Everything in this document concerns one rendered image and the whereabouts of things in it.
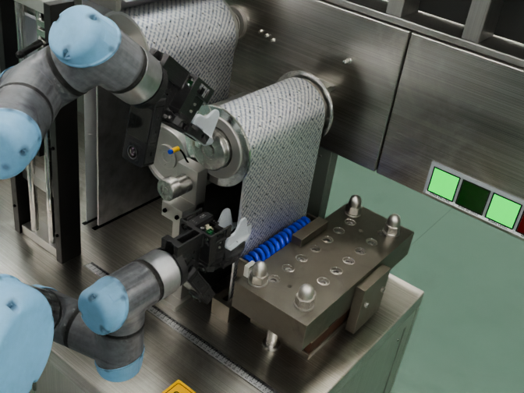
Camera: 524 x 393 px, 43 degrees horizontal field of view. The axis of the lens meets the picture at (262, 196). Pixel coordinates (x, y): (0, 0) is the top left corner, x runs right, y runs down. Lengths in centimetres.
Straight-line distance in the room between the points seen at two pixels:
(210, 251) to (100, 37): 42
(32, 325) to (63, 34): 35
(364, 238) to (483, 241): 211
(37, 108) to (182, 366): 59
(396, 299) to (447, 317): 146
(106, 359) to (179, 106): 41
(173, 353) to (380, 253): 44
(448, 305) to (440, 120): 177
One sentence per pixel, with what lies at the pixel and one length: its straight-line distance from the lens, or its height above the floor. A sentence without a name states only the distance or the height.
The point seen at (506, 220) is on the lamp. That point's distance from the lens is 130.
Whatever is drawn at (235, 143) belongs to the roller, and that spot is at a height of 128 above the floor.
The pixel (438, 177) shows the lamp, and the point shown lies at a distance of 132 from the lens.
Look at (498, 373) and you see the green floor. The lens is 277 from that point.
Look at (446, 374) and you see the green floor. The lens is 267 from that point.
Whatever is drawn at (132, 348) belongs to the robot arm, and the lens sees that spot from 107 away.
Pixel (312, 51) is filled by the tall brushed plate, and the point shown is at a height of 134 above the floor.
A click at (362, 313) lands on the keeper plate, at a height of 95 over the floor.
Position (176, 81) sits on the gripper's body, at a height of 141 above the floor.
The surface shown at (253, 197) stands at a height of 116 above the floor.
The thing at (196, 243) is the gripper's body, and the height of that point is 115.
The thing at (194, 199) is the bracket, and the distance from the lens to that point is 119.
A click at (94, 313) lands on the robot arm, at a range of 100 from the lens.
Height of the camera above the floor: 180
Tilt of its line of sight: 32 degrees down
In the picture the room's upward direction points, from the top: 8 degrees clockwise
